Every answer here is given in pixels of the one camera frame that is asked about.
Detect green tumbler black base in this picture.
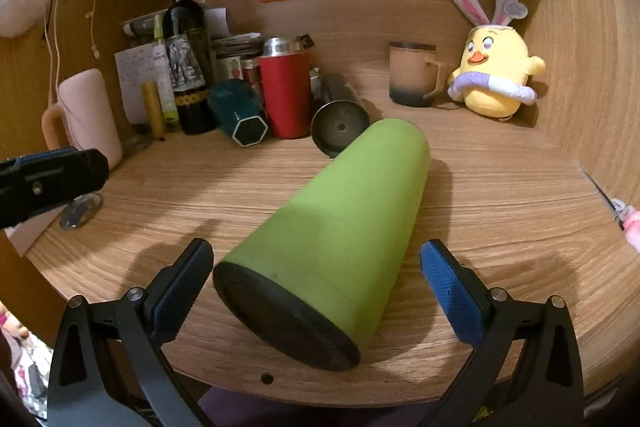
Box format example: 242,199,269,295
213,118,431,372

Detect teal hexagonal cup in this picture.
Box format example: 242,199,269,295
208,79,268,147

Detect yellow tube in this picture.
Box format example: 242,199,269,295
141,81,166,141

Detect white paper note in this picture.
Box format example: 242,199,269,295
114,42,155,126

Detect small pink object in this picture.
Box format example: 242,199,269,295
612,198,640,253

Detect dark wine bottle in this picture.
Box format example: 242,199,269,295
163,0,219,135

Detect red thermos steel cap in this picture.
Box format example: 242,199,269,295
259,37,312,140

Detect yellow chick plush toy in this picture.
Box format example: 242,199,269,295
447,0,546,120

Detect brown ceramic mug with lid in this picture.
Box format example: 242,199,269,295
388,41,445,107

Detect black metal tumbler lying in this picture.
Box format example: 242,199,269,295
310,74,370,158

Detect pink mug with handle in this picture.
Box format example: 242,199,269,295
41,68,122,170

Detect white earphone cable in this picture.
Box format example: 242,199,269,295
43,0,112,108

